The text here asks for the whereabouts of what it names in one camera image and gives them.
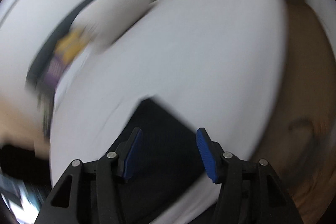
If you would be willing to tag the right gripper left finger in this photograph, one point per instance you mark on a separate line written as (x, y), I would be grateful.
(128, 153)

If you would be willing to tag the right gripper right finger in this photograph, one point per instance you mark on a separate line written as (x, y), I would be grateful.
(211, 155)

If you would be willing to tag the black denim pants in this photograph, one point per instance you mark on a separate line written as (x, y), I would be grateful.
(169, 164)

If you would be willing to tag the purple cushion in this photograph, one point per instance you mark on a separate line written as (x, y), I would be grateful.
(53, 73)

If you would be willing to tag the yellow cushion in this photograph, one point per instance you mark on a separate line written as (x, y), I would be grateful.
(71, 45)

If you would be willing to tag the beige puffy pillow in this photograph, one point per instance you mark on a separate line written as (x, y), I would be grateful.
(103, 22)

